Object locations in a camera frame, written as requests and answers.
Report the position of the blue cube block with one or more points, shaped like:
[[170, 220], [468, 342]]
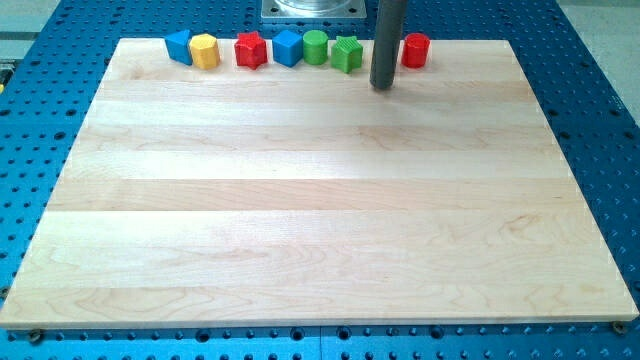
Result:
[[287, 48]]

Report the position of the blue triangular block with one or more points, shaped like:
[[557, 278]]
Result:
[[177, 46]]

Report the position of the green cylinder block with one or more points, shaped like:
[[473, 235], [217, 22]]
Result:
[[315, 47]]

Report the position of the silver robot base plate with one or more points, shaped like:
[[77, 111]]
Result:
[[313, 9]]

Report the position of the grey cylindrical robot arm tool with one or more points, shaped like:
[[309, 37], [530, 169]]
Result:
[[388, 32]]

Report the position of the red cylinder block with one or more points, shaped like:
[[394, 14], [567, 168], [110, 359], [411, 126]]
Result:
[[415, 50]]

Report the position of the green star block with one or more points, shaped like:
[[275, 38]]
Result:
[[346, 54]]

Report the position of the yellow hexagonal block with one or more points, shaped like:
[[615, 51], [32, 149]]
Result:
[[204, 51]]

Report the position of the right board clamp screw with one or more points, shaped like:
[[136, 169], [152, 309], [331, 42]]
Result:
[[619, 327]]

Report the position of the red star block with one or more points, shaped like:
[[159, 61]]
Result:
[[250, 50]]

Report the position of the light wooden board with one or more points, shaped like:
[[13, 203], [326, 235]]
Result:
[[300, 196]]

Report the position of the board clamp screw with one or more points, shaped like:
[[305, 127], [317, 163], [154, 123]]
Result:
[[619, 327], [34, 336]]

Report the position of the left board clamp screw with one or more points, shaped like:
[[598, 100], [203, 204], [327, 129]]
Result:
[[34, 336]]

